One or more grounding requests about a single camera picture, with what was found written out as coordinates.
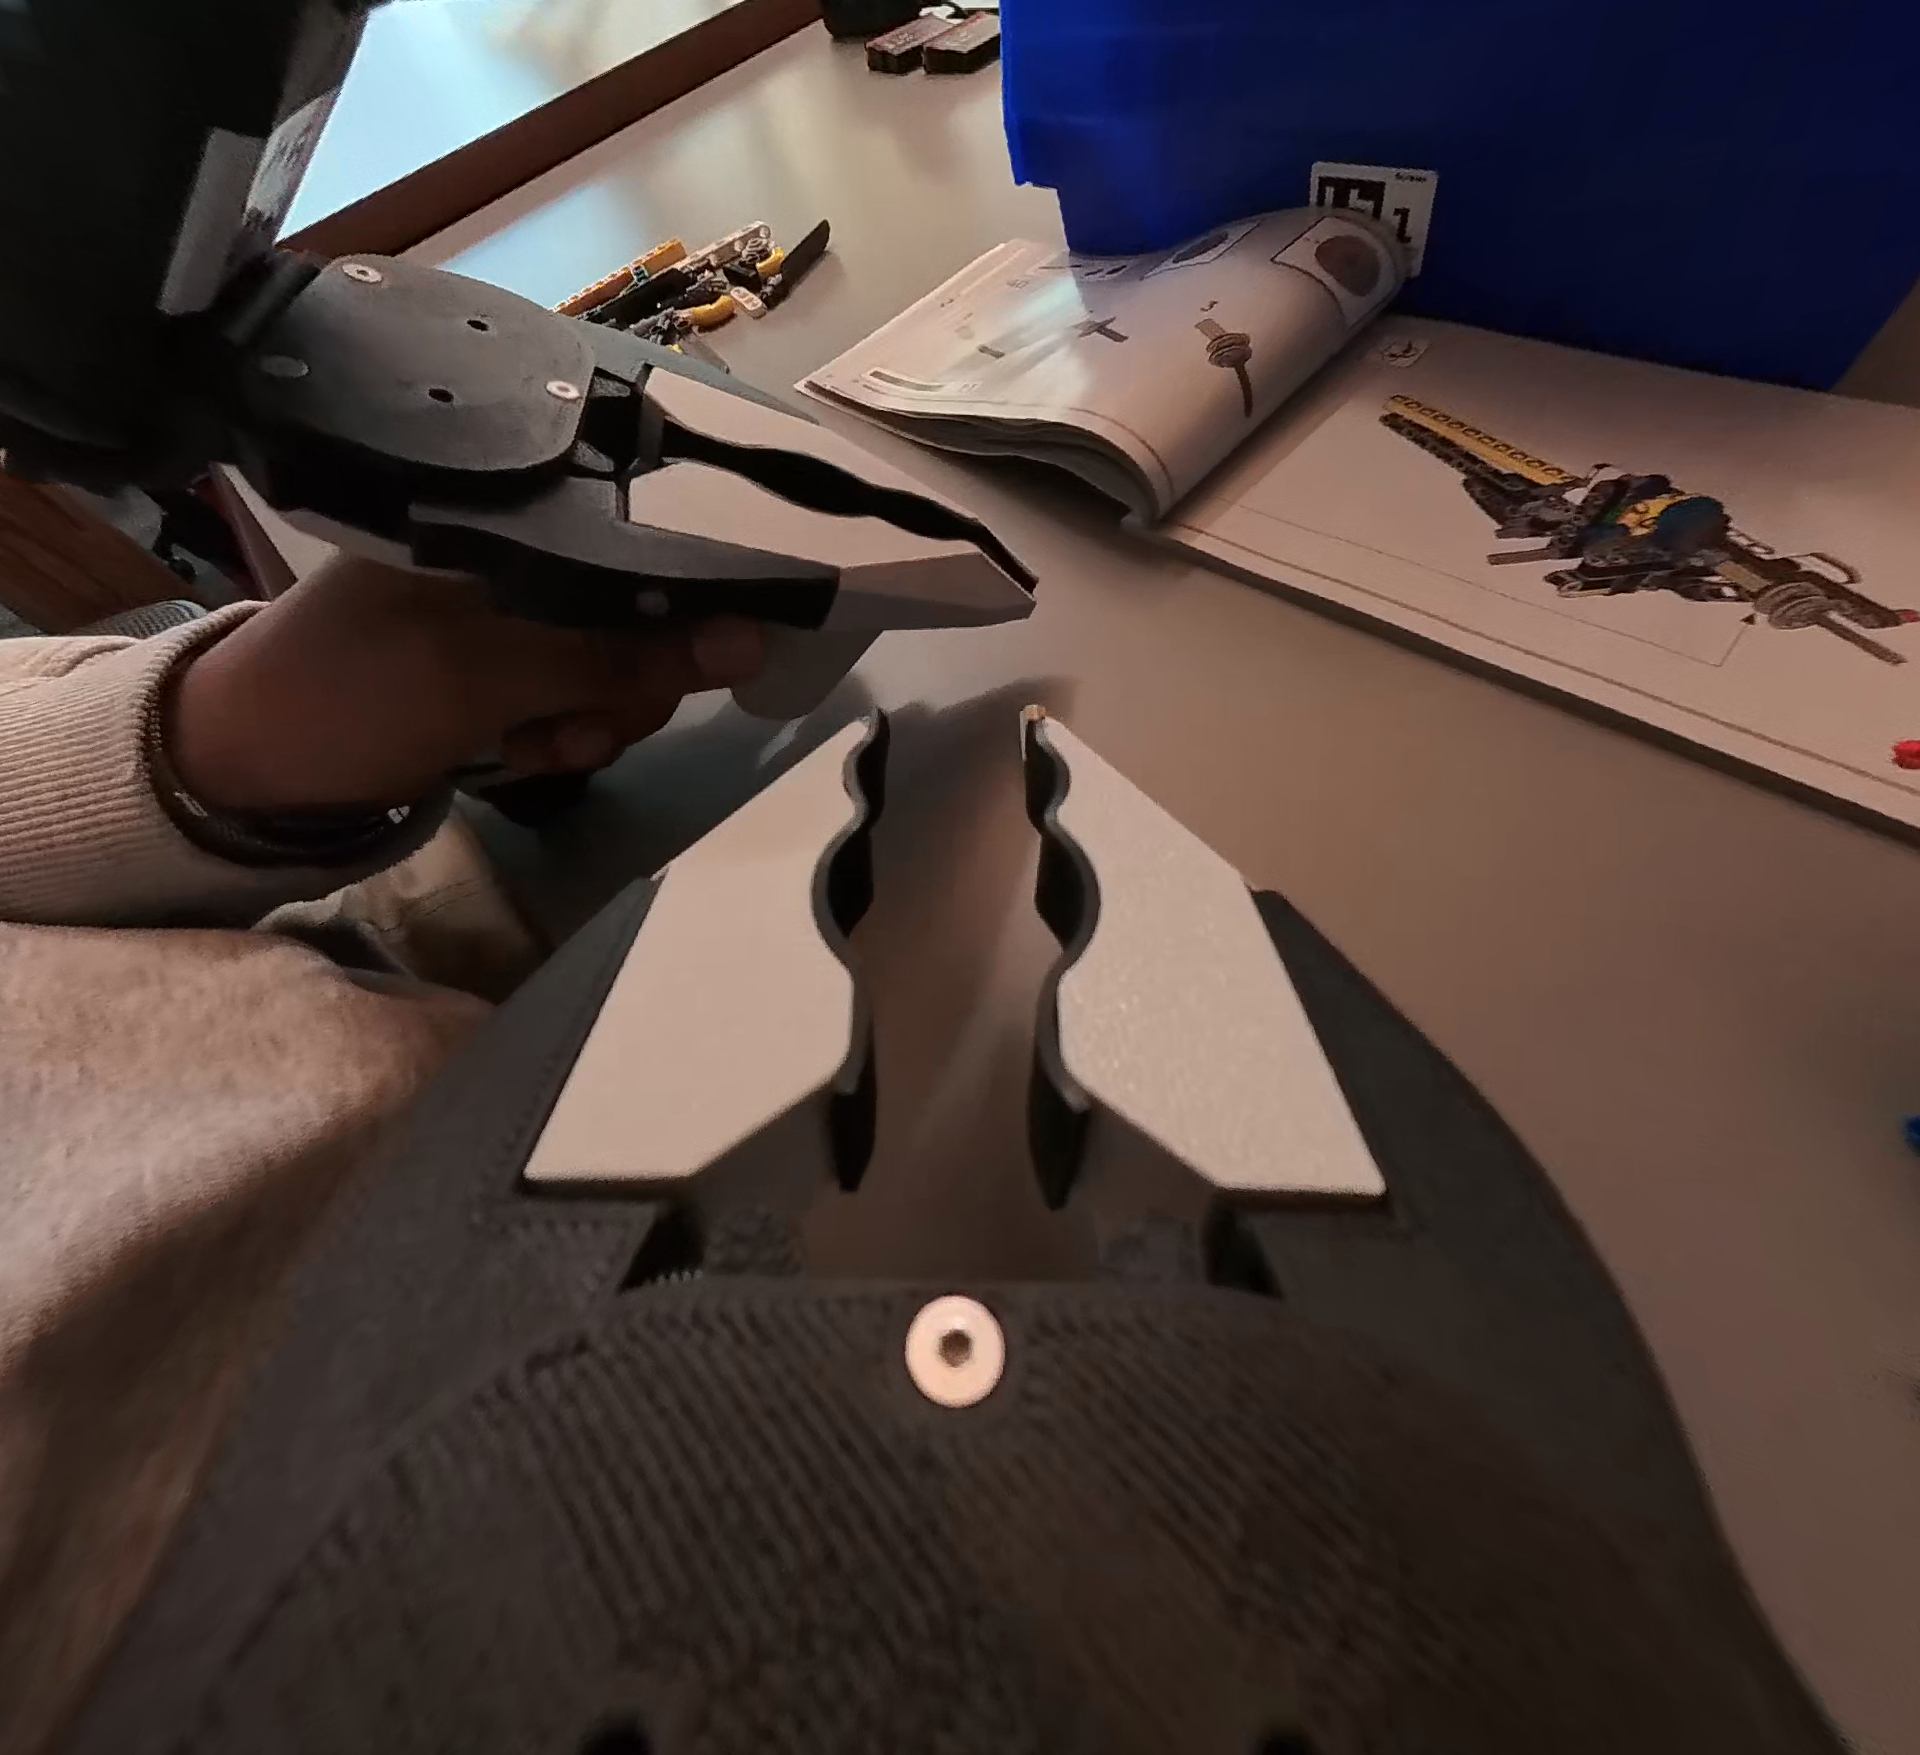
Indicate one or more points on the person's left forearm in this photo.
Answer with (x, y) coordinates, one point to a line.
(90, 766)

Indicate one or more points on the pile of lego pieces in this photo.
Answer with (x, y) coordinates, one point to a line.
(691, 286)

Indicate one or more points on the grey table with brown edge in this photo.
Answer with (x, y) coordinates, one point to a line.
(601, 75)

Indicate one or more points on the lego instruction booklet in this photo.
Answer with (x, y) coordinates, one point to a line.
(1500, 556)

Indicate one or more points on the person's tan pants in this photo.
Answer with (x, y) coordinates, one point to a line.
(436, 900)

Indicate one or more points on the dark rectangular battery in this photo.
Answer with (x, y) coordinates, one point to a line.
(963, 42)
(900, 50)

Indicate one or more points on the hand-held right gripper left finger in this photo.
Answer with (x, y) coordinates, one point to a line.
(706, 1021)

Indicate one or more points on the white tag card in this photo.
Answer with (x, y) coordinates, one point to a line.
(1413, 196)

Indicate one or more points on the blue plastic bin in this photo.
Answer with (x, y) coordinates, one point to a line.
(1500, 61)

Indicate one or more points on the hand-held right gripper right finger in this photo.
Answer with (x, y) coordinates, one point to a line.
(1200, 1021)

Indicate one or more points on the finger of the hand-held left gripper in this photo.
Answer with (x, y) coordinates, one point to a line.
(810, 442)
(900, 585)

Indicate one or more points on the person's left hand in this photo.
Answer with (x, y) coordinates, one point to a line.
(451, 675)

